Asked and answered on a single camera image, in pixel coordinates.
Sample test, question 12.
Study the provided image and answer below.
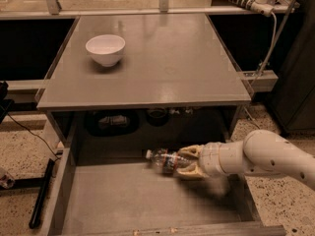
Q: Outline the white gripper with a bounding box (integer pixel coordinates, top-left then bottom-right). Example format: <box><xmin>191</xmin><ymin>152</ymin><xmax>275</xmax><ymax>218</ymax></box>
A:
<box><xmin>176</xmin><ymin>143</ymin><xmax>225</xmax><ymax>179</ymax></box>

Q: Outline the clear plastic water bottle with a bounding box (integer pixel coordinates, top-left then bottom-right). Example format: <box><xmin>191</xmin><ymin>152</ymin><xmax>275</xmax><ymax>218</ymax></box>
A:
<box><xmin>146</xmin><ymin>148</ymin><xmax>193</xmax><ymax>174</ymax></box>

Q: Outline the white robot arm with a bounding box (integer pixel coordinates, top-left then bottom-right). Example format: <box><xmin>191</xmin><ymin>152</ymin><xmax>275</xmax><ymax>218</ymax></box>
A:
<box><xmin>177</xmin><ymin>130</ymin><xmax>315</xmax><ymax>190</ymax></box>

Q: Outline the open grey top drawer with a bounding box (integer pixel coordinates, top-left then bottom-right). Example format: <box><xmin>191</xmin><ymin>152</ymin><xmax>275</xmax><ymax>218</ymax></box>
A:
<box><xmin>40</xmin><ymin>143</ymin><xmax>285</xmax><ymax>236</ymax></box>

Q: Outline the grey cabinet with top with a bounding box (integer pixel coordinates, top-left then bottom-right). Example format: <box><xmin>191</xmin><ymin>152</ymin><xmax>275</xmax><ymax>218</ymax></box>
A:
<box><xmin>38</xmin><ymin>14</ymin><xmax>250</xmax><ymax>165</ymax></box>

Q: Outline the dark round object under cabinet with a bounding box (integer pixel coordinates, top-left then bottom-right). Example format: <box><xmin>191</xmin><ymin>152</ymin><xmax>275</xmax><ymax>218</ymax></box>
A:
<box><xmin>146</xmin><ymin>108</ymin><xmax>168</xmax><ymax>127</ymax></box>

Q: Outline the black object under cabinet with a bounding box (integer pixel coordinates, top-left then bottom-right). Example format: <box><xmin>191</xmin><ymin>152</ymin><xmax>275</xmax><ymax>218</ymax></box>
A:
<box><xmin>85</xmin><ymin>110</ymin><xmax>140</xmax><ymax>137</ymax></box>

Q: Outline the white ceramic bowl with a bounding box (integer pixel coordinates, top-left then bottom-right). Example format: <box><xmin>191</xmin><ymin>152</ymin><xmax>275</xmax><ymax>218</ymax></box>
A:
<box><xmin>86</xmin><ymin>34</ymin><xmax>126</xmax><ymax>67</ymax></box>

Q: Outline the black bar on floor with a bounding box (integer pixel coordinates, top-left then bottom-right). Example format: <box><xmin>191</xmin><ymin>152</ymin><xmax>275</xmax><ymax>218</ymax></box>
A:
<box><xmin>29</xmin><ymin>159</ymin><xmax>55</xmax><ymax>229</ymax></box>

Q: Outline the white power strip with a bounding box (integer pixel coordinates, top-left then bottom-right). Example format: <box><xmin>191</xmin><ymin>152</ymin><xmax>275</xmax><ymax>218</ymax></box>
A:
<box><xmin>227</xmin><ymin>0</ymin><xmax>274</xmax><ymax>17</ymax></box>

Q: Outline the black device at left edge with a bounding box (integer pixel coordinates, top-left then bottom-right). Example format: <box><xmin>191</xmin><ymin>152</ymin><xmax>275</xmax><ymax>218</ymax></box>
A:
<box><xmin>0</xmin><ymin>82</ymin><xmax>14</xmax><ymax>124</ymax></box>

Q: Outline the metal frame rail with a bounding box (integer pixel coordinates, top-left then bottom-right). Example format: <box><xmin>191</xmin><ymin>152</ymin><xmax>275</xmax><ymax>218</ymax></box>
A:
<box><xmin>238</xmin><ymin>70</ymin><xmax>278</xmax><ymax>93</ymax></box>

